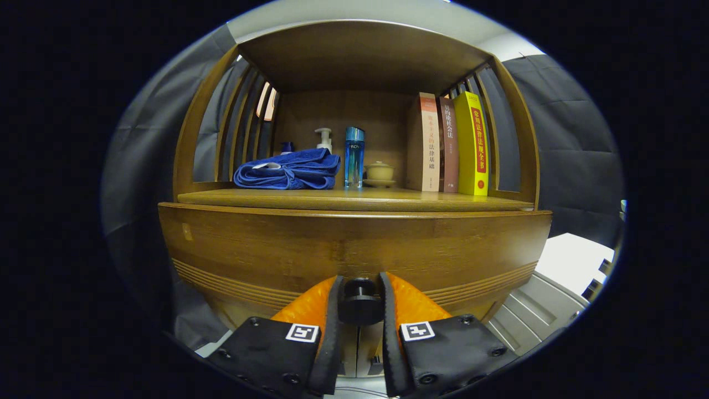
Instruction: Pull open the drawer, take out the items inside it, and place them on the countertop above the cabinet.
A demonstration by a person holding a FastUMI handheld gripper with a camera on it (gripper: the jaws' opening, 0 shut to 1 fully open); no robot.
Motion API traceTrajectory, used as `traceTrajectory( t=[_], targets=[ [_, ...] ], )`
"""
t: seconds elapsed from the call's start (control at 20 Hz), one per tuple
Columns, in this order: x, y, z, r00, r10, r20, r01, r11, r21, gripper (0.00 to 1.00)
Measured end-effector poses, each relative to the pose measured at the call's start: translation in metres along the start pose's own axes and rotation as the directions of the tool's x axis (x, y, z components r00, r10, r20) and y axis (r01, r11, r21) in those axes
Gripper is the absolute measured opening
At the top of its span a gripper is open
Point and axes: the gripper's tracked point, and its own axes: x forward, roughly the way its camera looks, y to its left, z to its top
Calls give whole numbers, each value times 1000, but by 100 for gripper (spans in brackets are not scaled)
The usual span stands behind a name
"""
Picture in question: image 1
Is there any wooden cabinet door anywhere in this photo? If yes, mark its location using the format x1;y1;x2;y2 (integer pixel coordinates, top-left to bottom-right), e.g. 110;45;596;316
357;324;386;377
339;324;358;377

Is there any beige book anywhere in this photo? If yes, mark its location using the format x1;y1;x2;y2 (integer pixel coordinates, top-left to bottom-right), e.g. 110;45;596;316
406;92;441;192

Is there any white table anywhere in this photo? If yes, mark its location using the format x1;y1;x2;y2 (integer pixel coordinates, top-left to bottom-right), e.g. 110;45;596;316
487;233;616;356

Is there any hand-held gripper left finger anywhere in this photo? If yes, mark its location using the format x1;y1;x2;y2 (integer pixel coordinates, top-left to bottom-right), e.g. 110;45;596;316
206;274;345;398

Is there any yellow book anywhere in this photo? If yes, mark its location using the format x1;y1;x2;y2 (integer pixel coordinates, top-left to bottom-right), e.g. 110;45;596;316
453;91;490;196

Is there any brown book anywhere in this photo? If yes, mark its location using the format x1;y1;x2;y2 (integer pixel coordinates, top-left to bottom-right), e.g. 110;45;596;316
438;97;460;193

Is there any beige lidded tea cup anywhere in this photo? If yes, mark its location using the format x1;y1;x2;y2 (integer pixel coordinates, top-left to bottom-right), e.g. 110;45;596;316
363;161;397;188

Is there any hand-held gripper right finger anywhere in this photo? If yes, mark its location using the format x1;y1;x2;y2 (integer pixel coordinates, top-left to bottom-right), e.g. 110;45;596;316
379;272;518;398

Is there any wooden countertop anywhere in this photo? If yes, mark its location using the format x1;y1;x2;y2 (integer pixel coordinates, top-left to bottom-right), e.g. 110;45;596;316
177;187;535;212

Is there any folded blue towel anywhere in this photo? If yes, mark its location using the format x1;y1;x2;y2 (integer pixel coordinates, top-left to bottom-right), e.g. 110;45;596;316
233;148;342;191

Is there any wooden cabinet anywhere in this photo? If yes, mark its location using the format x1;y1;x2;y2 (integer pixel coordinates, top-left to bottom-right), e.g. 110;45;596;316
158;19;553;377

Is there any tall blue glass bottle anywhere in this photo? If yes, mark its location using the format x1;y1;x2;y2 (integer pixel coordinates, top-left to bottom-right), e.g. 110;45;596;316
344;126;366;189

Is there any wooden drawer with black knob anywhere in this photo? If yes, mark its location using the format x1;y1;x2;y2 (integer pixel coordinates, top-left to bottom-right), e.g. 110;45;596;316
158;202;553;328

